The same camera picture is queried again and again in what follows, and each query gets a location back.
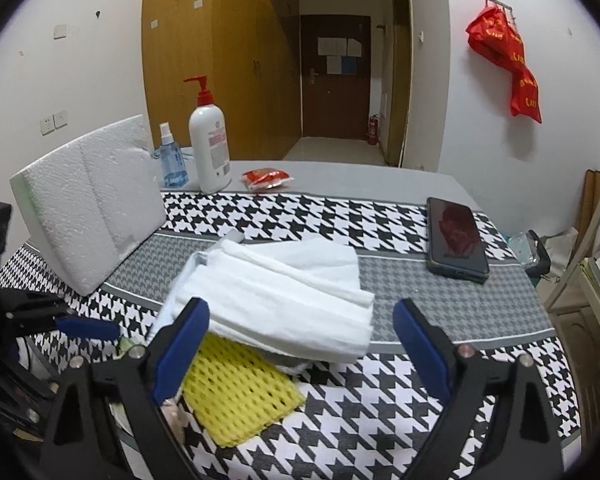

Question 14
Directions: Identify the yellow foam mesh sleeve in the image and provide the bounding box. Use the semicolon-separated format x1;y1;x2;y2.
182;333;306;448

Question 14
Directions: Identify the white styrofoam box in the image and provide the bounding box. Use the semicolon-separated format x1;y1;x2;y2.
10;115;166;296

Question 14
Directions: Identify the white towel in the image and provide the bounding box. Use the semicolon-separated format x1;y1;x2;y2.
149;236;375;363

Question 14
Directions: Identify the black smartphone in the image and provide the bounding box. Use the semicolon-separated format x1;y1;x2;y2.
426;197;490;284

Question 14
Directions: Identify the blue spray bottle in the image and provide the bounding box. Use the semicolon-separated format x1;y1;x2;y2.
158;122;189;188

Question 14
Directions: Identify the red snack packet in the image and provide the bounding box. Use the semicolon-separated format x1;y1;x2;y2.
242;168;294;192

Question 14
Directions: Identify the red fire extinguisher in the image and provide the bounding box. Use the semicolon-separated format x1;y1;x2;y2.
367;115;379;145

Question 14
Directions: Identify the white lotion pump bottle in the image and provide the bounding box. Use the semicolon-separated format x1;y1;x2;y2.
184;76;232;194

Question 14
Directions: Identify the dark brown entrance door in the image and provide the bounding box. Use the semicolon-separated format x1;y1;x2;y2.
300;14;372;140

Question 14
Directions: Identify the red hanging bag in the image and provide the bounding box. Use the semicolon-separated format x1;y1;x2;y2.
466;2;542;124

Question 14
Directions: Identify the wooden wardrobe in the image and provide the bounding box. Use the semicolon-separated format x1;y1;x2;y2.
142;0;301;160

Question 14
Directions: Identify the wall power socket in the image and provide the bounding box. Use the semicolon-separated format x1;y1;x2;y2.
40;110;68;136

